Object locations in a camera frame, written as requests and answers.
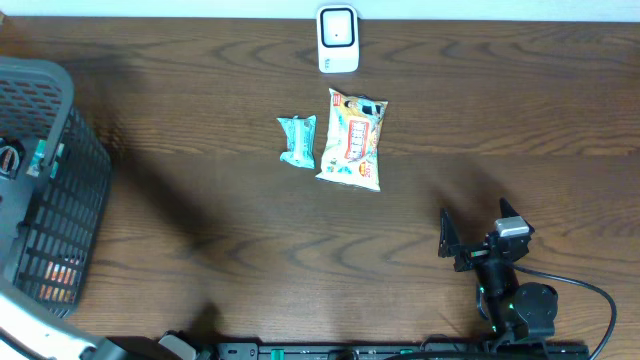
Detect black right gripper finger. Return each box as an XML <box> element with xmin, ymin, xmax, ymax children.
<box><xmin>438</xmin><ymin>208</ymin><xmax>460</xmax><ymax>258</ymax></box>
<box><xmin>499</xmin><ymin>197</ymin><xmax>520</xmax><ymax>218</ymax></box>

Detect large yellow snack bag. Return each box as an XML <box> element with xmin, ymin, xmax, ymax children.
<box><xmin>316</xmin><ymin>88</ymin><xmax>388</xmax><ymax>192</ymax></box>

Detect teal snack pack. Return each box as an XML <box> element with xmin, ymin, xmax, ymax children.
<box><xmin>278</xmin><ymin>115</ymin><xmax>317</xmax><ymax>169</ymax></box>

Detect teal tissue pack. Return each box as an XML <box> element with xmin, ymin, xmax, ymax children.
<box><xmin>26</xmin><ymin>140</ymin><xmax>65</xmax><ymax>179</ymax></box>

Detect dark green round-logo box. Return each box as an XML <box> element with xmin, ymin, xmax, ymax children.
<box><xmin>0</xmin><ymin>138</ymin><xmax>25</xmax><ymax>180</ymax></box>

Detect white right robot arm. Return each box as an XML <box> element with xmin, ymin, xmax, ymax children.
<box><xmin>438</xmin><ymin>198</ymin><xmax>558</xmax><ymax>348</ymax></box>

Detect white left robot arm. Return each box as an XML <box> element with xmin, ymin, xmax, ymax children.
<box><xmin>1</xmin><ymin>279</ymin><xmax>199</xmax><ymax>360</ymax></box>

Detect white barcode scanner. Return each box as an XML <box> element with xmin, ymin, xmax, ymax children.
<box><xmin>316</xmin><ymin>4</ymin><xmax>360</xmax><ymax>74</ymax></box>

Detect grey plastic shopping basket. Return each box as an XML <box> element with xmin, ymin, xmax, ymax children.
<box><xmin>1</xmin><ymin>57</ymin><xmax>112</xmax><ymax>318</ymax></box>

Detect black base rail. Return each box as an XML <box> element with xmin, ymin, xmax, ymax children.
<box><xmin>212</xmin><ymin>337</ymin><xmax>590</xmax><ymax>360</ymax></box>

